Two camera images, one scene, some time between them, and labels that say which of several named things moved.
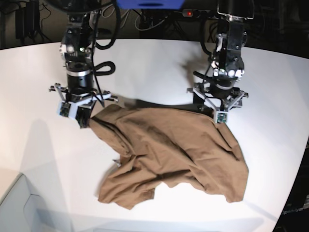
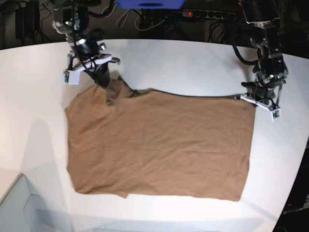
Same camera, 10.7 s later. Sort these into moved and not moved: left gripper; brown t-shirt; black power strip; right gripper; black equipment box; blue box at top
Moved: right gripper; left gripper; brown t-shirt
Not moved: black equipment box; black power strip; blue box at top
